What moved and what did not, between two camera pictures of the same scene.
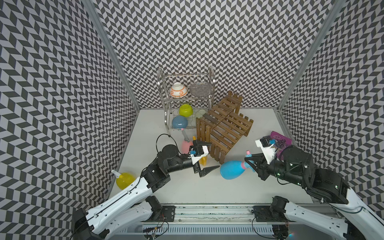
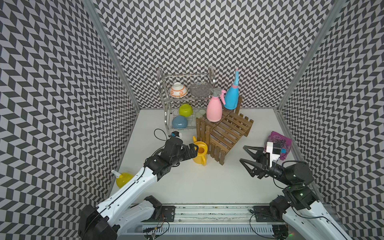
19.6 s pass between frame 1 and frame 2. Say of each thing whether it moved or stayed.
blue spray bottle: moved
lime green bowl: stayed
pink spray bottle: moved
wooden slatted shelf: stayed
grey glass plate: stayed
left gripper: moved
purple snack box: stayed
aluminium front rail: stayed
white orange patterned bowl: stayed
